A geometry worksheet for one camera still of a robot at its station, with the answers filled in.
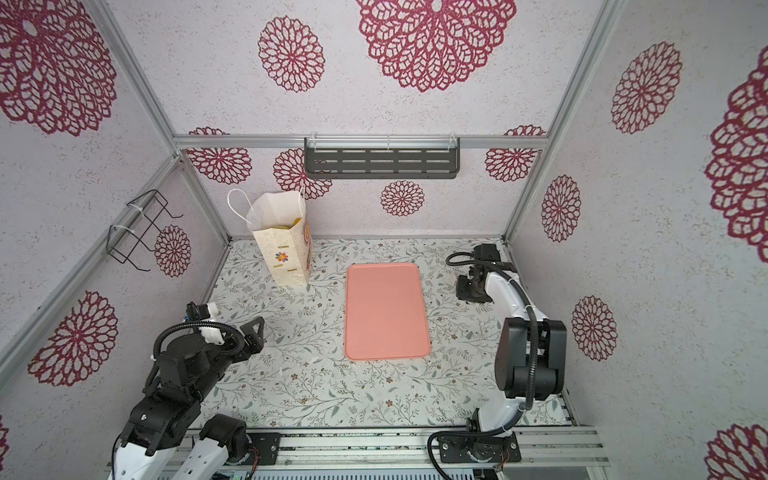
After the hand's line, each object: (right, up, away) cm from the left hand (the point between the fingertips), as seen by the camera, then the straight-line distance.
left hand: (250, 330), depth 71 cm
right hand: (+58, +8, +21) cm, 62 cm away
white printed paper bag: (+3, +25, +16) cm, 30 cm away
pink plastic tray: (+33, 0, +29) cm, 44 cm away
